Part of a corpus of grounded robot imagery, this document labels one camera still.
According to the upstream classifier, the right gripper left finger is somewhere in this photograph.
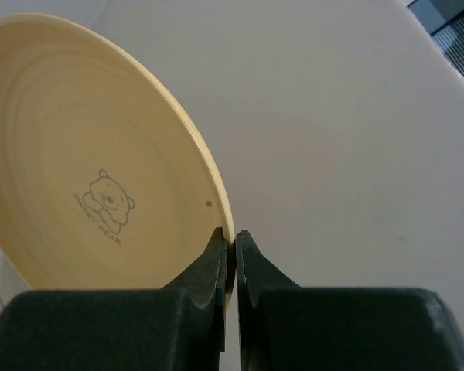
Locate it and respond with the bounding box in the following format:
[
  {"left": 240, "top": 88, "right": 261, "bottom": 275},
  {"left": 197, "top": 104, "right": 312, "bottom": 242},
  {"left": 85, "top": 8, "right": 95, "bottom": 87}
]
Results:
[{"left": 0, "top": 229, "right": 227, "bottom": 370}]

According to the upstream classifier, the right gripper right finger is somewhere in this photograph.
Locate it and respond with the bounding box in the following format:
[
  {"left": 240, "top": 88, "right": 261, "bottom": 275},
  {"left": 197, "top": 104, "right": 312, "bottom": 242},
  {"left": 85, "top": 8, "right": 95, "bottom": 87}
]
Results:
[{"left": 236, "top": 231, "right": 464, "bottom": 370}]

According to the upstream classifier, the yellow plate front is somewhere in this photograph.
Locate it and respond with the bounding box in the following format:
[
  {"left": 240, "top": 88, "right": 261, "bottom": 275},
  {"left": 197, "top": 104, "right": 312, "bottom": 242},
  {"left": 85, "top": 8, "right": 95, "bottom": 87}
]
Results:
[{"left": 0, "top": 13, "right": 235, "bottom": 301}]

